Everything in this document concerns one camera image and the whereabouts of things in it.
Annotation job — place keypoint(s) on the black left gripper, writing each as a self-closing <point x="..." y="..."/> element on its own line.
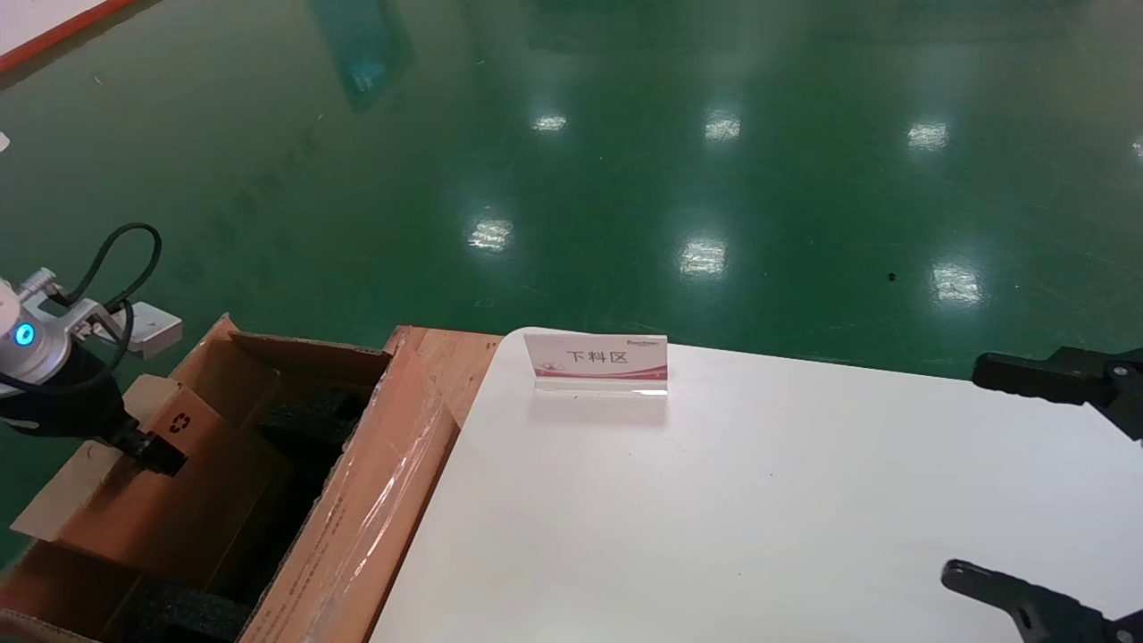
<point x="71" y="402"/>

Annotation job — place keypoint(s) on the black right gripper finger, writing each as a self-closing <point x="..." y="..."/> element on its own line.
<point x="1045" y="612"/>
<point x="1072" y="377"/>

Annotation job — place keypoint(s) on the small cardboard box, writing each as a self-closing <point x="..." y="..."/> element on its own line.
<point x="179" y="518"/>

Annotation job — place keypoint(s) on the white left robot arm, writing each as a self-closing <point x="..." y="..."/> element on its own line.
<point x="36" y="348"/>

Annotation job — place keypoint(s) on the large cardboard box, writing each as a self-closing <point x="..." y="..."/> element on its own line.
<point x="375" y="500"/>

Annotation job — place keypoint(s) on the black foam padding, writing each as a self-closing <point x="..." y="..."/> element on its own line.
<point x="179" y="612"/>
<point x="312" y="420"/>

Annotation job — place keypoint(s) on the acrylic sign with red print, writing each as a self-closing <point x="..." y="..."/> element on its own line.
<point x="598" y="357"/>

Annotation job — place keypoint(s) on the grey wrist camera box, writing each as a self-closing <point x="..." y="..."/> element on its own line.
<point x="152" y="330"/>

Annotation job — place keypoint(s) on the silver camera mount bracket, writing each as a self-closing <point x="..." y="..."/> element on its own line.
<point x="76" y="313"/>

